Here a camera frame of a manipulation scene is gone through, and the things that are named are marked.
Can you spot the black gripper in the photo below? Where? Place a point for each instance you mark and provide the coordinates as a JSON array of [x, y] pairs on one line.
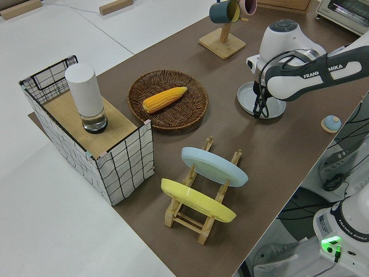
[[258, 86]]

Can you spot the gray round plate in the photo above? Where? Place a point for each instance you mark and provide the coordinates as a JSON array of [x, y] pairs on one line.
[[274, 105]]

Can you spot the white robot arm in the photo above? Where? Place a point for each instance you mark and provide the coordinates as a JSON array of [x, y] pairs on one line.
[[288, 83]]

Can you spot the light blue round plate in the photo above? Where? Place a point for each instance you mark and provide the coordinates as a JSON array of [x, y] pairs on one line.
[[213, 167]]

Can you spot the yellow round plate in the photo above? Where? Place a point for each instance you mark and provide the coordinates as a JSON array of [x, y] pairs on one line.
[[196, 199]]

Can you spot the wooden plate rack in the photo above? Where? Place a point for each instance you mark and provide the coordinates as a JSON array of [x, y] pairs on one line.
[[187, 223]]

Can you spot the brown table mat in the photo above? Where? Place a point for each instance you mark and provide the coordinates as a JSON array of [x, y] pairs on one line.
[[274, 161]]

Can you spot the small blue dome bell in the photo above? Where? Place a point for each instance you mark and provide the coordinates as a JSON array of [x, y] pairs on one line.
[[331, 123]]

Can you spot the wooden mug tree stand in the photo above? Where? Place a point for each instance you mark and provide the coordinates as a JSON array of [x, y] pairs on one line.
[[222, 44]]

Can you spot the brown wicker basket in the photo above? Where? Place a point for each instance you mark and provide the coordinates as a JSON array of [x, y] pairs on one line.
[[178, 115]]

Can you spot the yellow corn cob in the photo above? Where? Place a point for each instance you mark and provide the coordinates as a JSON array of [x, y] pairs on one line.
[[164, 99]]

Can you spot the pink mug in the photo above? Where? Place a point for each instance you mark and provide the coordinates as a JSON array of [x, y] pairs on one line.
[[248, 5]]

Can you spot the teal mug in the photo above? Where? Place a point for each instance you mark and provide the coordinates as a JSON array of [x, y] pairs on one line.
[[220, 11]]

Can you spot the white toaster oven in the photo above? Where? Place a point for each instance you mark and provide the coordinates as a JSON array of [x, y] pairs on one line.
[[343, 13]]

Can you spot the white cylinder with clear base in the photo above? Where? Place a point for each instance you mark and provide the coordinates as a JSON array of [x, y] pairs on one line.
[[85, 92]]

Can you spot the wooden block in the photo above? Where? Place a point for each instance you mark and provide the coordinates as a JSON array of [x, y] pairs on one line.
[[20, 8], [116, 6]]

